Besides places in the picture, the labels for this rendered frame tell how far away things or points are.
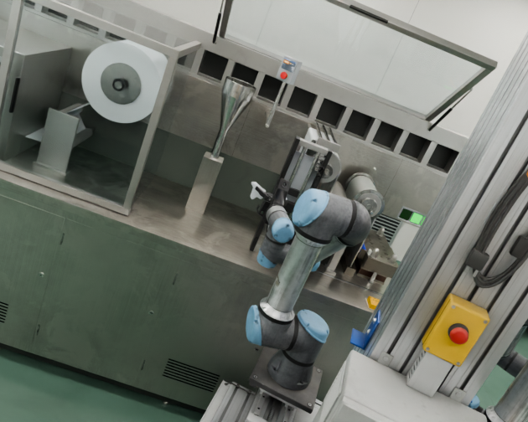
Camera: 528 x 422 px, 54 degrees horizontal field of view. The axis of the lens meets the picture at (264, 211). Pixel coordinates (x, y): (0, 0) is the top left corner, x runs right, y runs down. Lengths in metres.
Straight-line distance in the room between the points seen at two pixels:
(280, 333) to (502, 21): 4.07
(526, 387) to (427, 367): 0.49
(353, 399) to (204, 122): 1.75
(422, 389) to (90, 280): 1.51
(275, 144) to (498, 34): 3.05
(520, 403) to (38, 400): 1.91
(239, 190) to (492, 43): 3.17
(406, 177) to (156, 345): 1.46
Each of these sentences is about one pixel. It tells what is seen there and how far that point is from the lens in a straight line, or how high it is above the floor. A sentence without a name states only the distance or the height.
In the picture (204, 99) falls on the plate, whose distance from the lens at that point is 2.56.
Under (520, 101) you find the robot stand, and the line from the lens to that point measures 1.12.
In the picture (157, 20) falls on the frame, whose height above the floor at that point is 1.62.
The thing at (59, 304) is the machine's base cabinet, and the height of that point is 0.41.
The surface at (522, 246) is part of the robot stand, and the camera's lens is 1.16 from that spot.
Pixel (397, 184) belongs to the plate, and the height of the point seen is 1.31.
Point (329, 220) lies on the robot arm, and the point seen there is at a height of 1.41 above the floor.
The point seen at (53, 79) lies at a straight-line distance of 2.15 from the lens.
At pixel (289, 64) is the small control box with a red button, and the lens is 2.19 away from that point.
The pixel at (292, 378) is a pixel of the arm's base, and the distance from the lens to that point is 1.73.
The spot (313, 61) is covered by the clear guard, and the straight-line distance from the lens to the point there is 2.48.
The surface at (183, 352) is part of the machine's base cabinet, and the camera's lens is 2.42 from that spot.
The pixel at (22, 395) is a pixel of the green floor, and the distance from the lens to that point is 2.60.
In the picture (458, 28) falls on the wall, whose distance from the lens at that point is 5.07.
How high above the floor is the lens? 1.86
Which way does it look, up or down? 20 degrees down
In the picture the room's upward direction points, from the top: 23 degrees clockwise
